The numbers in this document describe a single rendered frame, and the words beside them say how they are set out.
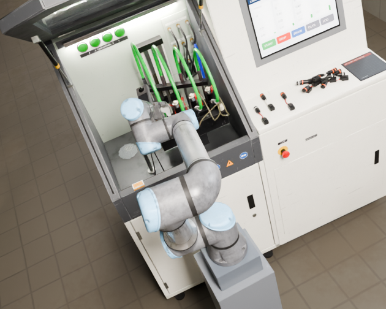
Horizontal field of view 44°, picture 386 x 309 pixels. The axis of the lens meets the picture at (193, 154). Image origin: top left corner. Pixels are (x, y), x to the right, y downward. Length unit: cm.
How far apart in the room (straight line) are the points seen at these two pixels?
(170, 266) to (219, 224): 95
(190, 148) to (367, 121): 124
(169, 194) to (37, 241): 231
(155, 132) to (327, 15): 109
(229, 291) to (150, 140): 66
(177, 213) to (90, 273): 192
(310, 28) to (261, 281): 115
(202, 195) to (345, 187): 156
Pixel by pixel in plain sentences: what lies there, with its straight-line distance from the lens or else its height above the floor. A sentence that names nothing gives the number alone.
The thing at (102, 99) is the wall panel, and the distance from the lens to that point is 242.
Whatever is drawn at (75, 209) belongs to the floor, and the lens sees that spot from 352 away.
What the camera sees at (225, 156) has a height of 92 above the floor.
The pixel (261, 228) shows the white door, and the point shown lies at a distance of 262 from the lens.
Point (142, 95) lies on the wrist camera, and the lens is 181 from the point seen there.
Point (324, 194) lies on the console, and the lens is 267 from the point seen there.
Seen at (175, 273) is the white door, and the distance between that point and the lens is 262.
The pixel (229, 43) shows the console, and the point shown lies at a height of 126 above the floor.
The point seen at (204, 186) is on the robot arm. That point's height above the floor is 149.
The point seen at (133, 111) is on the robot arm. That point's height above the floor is 148.
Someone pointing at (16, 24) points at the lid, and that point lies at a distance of 141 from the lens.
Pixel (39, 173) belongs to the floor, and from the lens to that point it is 395.
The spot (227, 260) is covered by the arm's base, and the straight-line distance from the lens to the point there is 179.
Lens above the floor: 243
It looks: 44 degrees down
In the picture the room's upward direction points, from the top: 19 degrees counter-clockwise
